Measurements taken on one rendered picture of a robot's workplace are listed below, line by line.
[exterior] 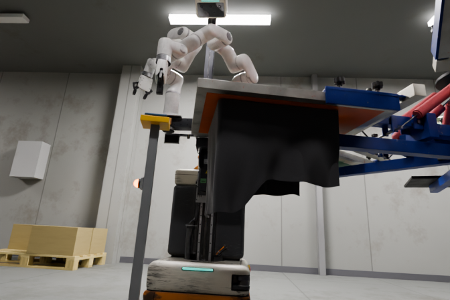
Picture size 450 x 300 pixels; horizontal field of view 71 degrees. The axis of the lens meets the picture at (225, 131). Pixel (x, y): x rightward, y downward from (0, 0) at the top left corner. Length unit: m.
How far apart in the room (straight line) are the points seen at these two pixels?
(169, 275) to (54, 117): 4.28
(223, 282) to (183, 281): 0.24
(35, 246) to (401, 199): 4.70
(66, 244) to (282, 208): 2.78
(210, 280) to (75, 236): 2.29
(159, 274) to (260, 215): 2.82
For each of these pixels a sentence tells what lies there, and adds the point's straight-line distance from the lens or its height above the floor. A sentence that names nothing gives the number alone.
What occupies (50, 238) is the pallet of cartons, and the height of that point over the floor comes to 0.31.
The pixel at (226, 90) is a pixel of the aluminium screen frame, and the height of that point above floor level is 0.95.
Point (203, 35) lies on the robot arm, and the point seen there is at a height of 1.52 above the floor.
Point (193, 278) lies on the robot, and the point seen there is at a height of 0.20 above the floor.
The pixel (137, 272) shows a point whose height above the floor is 0.29.
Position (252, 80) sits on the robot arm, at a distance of 1.99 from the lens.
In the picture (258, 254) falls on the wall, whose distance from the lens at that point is 4.71.
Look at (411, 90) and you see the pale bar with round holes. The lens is 1.42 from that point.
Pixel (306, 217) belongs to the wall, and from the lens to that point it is 4.78.
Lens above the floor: 0.46
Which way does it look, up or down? 18 degrees up
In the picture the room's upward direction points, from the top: 3 degrees clockwise
